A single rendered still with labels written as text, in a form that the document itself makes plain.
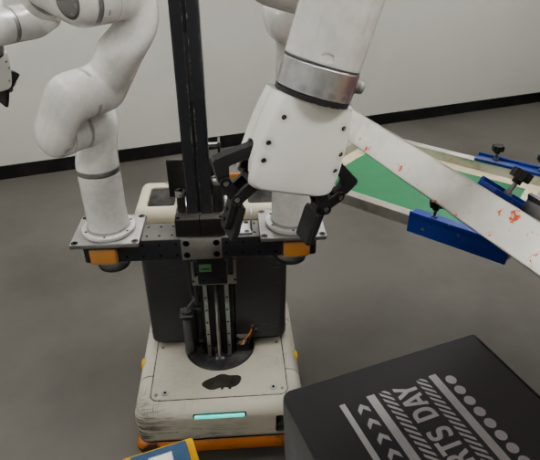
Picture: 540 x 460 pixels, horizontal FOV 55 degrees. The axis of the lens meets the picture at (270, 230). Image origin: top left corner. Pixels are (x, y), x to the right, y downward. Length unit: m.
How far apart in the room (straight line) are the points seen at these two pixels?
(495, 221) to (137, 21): 0.74
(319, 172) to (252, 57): 4.11
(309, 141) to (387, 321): 2.31
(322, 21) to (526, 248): 0.26
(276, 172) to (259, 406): 1.53
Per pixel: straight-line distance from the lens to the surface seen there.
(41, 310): 3.03
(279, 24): 0.91
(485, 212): 0.53
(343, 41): 0.49
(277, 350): 2.16
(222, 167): 0.51
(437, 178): 0.58
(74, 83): 1.04
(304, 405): 1.09
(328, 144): 0.53
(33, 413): 2.51
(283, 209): 1.22
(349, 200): 1.75
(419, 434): 1.08
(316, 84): 0.49
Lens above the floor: 1.78
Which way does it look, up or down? 31 degrees down
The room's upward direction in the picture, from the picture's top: straight up
